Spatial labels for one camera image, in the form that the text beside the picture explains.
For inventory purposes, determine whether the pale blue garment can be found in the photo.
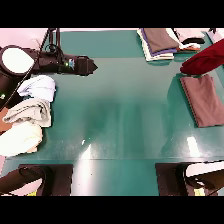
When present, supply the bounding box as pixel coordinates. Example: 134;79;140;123
16;74;57;103

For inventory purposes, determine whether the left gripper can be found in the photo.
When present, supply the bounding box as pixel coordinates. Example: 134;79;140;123
76;55;99;77

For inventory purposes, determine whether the cream garment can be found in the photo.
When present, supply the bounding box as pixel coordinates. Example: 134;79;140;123
0;120;44;158

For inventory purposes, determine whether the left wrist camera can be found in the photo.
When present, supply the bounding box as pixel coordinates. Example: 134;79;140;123
39;27;63;56

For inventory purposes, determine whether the black garment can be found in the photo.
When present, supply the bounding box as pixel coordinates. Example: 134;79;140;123
181;37;206;46

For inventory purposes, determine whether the white folded garment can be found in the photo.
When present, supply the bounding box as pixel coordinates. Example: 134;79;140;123
136;28;175;63

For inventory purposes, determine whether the beige garment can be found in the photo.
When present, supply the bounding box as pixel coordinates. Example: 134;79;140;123
2;97;53;129

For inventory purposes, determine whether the purple folded garment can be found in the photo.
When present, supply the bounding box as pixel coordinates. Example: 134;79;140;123
140;28;179;57

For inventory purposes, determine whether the grey-brown folded garment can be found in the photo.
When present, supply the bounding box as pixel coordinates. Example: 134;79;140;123
143;27;181;55

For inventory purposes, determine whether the person's forearm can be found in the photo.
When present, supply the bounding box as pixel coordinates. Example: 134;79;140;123
179;37;224;76

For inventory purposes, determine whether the orange garment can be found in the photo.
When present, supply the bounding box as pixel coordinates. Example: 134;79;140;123
176;44;202;53

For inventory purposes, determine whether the mauve folded garment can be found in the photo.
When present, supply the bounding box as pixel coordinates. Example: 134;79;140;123
179;73;224;129

